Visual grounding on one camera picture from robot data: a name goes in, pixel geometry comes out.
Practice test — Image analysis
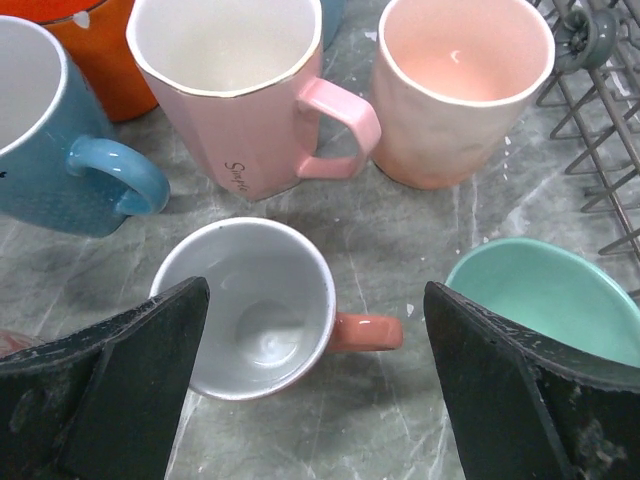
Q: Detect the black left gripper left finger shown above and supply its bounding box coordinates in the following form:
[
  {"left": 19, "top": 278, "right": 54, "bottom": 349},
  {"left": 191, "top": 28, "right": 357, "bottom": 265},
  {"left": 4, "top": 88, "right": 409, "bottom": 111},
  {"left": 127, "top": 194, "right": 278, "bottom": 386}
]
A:
[{"left": 1, "top": 277, "right": 209, "bottom": 479}]

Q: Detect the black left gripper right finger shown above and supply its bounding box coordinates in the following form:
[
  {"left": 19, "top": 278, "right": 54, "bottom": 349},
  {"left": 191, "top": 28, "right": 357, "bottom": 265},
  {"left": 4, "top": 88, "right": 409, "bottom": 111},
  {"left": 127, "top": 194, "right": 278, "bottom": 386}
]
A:
[{"left": 423, "top": 282, "right": 640, "bottom": 479}]

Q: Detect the mint green mug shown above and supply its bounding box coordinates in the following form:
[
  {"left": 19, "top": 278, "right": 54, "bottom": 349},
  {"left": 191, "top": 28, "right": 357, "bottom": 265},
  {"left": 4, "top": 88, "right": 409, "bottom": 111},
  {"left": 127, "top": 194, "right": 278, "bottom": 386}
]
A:
[{"left": 445, "top": 237, "right": 639, "bottom": 367}]

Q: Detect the small coral mug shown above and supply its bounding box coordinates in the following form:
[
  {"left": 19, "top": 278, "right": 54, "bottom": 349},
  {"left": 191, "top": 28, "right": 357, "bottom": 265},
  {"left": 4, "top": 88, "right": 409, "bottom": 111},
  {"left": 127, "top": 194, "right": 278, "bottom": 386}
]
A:
[{"left": 149, "top": 217, "right": 403, "bottom": 401}]

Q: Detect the dark blue textured mug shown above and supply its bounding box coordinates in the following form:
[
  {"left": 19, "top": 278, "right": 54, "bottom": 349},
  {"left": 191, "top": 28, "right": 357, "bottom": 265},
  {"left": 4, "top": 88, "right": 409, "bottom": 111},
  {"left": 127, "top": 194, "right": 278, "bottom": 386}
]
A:
[{"left": 1, "top": 16, "right": 170, "bottom": 238}]

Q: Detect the salmon pink mug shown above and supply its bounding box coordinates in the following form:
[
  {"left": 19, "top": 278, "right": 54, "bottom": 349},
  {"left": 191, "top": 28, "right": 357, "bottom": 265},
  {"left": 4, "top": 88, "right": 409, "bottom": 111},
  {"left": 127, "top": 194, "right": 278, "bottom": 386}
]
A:
[{"left": 370, "top": 0, "right": 555, "bottom": 189}]

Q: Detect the pink faceted mug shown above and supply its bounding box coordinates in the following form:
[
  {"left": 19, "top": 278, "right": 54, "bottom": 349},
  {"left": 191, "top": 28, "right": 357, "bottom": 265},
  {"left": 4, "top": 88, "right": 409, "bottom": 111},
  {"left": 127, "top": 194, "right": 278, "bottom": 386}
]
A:
[{"left": 126, "top": 1, "right": 381, "bottom": 201}]

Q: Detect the orange mug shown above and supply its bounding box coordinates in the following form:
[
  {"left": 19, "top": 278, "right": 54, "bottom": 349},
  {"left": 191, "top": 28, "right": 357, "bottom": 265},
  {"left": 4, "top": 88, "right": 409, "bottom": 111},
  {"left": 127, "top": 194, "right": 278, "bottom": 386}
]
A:
[{"left": 1, "top": 0, "right": 158, "bottom": 122}]

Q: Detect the light blue mug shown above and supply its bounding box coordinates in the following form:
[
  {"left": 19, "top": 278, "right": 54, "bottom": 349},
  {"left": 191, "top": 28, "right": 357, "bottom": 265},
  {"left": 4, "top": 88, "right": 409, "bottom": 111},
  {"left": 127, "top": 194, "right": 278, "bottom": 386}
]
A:
[{"left": 320, "top": 0, "right": 346, "bottom": 50}]

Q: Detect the pink patterned mug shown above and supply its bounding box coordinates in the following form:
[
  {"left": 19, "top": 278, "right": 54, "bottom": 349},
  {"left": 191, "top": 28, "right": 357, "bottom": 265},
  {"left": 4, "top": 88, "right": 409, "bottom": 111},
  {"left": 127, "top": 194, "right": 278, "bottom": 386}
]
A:
[{"left": 0, "top": 329, "right": 45, "bottom": 358}]

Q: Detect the grey wire dish rack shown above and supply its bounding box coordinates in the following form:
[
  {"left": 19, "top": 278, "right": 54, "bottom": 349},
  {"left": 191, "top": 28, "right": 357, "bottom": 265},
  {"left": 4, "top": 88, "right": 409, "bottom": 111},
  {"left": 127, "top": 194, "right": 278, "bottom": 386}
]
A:
[{"left": 527, "top": 0, "right": 640, "bottom": 257}]

